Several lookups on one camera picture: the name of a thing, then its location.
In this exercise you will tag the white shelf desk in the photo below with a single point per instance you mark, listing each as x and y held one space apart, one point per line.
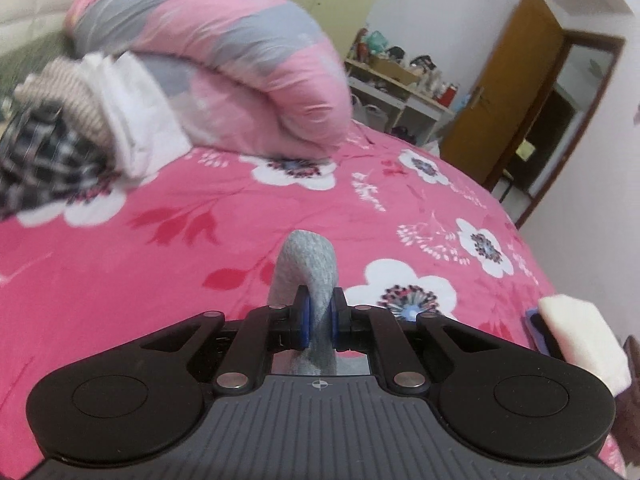
425 115

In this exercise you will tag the pink grey rolled quilt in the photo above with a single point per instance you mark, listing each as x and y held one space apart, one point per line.
260 75

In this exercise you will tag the wooden door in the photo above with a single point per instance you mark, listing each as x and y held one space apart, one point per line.
510 75

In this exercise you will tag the green checked pillow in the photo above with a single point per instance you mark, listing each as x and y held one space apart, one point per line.
30 60

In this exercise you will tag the red thermos bottle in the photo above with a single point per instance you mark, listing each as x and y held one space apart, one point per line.
449 96

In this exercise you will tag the white plastic bag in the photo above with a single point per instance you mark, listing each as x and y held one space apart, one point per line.
372 115

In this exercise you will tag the pink floral blanket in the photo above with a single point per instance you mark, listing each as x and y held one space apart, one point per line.
125 280

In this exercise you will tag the beige knit garment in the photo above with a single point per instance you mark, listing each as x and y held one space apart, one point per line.
65 95

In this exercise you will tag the plaid garment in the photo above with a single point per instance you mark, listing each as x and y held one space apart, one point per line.
45 165

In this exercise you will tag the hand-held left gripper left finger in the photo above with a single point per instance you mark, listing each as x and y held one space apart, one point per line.
304 320

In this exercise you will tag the cardboard box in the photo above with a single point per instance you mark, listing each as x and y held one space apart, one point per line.
395 70

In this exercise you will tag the dark brown door frame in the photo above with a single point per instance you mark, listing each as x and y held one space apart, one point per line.
595 41

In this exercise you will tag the folded white sweater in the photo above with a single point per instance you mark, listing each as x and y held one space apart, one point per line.
585 340

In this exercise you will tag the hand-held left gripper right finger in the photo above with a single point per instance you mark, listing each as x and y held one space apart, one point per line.
340 322

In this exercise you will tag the white garment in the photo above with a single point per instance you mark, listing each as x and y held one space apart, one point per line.
135 120

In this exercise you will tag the pink white headboard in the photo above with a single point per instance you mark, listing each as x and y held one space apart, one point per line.
30 0

